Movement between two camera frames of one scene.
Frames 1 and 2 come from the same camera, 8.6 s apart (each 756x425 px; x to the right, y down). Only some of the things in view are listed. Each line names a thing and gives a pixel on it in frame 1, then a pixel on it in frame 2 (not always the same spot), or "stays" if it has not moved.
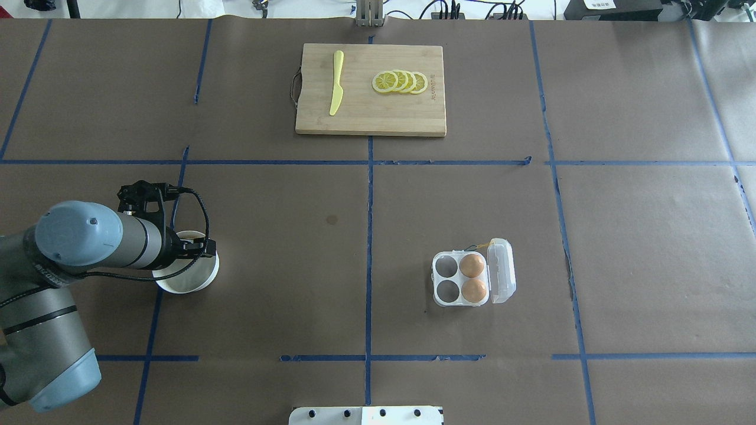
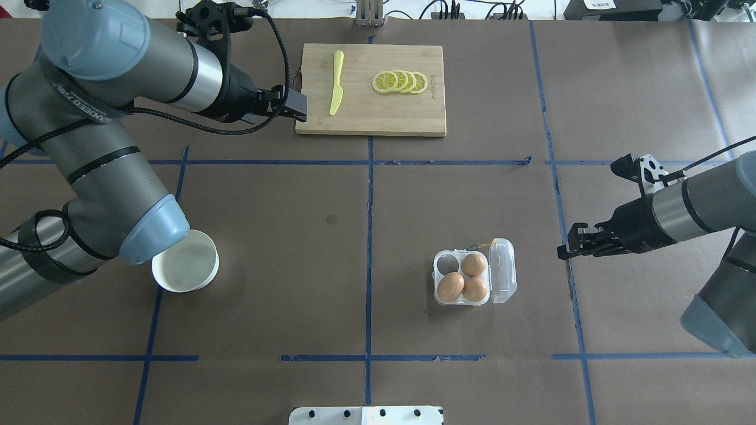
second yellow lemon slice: (403, 79) stays
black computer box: (613, 10) stays
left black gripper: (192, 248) to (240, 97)
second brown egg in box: (473, 290) stays
